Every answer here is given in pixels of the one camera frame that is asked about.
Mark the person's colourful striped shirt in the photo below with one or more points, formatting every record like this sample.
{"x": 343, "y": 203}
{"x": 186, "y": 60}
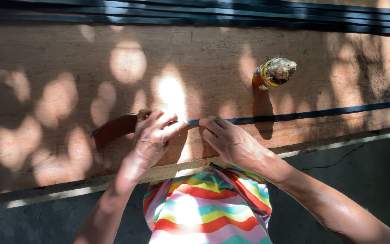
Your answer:
{"x": 208, "y": 210}

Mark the brown leather piece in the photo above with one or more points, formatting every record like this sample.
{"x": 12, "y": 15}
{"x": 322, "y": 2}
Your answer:
{"x": 117, "y": 128}

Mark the person's right hand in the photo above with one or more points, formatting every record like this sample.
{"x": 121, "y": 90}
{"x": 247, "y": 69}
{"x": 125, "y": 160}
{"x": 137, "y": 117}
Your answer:
{"x": 235, "y": 145}

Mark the orange glue bottle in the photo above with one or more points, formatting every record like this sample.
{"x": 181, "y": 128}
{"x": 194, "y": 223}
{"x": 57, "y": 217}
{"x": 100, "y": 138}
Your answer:
{"x": 273, "y": 73}

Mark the person's left hand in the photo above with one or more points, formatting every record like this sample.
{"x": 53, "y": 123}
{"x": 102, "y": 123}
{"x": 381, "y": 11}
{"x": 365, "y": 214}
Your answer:
{"x": 151, "y": 142}

